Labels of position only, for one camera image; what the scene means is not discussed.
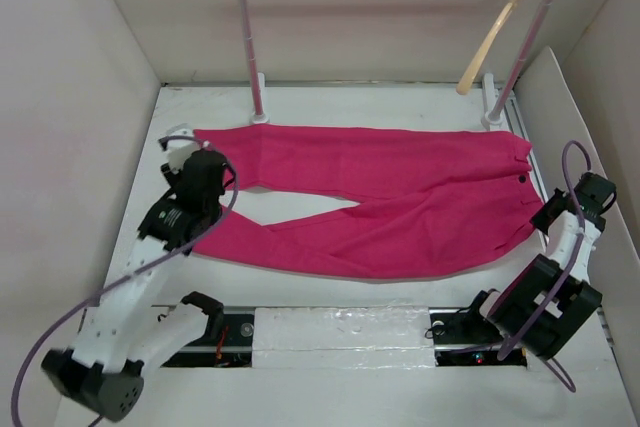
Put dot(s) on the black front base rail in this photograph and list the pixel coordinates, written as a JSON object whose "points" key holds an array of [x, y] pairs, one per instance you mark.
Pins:
{"points": [[392, 337]]}

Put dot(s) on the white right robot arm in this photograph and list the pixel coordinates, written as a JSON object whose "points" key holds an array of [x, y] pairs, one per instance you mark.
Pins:
{"points": [[545, 305]]}

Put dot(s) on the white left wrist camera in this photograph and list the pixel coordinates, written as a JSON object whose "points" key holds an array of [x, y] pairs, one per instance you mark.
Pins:
{"points": [[179, 150]]}

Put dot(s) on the pink trousers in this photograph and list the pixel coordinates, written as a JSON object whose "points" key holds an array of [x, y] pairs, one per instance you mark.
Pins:
{"points": [[420, 204]]}

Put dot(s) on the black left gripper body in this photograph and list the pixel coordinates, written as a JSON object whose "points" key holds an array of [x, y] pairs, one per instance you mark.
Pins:
{"points": [[176, 177]]}

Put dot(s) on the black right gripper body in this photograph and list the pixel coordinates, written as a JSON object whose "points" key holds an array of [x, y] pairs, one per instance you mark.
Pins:
{"points": [[540, 218]]}

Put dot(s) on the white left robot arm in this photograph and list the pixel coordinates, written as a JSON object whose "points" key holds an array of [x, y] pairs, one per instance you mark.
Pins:
{"points": [[105, 367]]}

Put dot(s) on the beige wooden hanger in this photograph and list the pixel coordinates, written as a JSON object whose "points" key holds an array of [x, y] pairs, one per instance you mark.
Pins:
{"points": [[469, 76]]}

